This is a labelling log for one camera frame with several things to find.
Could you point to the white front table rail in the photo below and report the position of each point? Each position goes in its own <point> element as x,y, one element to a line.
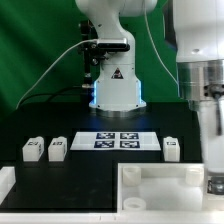
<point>148,217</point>

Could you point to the white marker base plate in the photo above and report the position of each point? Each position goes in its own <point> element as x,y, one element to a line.
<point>116,141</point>

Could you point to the black camera stand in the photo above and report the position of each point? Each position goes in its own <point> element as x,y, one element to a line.
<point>87,50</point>

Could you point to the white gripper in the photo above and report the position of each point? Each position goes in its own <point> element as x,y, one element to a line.
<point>212,142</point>

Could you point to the white square tabletop part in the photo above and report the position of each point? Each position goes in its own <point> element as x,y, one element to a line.
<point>160,187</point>

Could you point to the white left obstacle block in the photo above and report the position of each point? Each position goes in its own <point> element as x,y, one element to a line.
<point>7,181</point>

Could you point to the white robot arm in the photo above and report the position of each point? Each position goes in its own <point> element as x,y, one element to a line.
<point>196,28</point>

